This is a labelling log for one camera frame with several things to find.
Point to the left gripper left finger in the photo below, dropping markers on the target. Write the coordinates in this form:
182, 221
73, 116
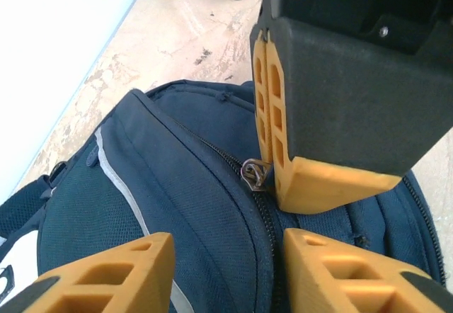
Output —
148, 284

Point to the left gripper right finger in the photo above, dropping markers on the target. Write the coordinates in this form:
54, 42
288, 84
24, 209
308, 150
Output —
311, 284

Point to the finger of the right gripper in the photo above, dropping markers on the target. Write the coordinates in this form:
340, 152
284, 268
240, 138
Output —
257, 90
336, 185

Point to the navy blue backpack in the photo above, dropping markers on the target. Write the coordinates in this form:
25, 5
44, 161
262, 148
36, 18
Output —
159, 185

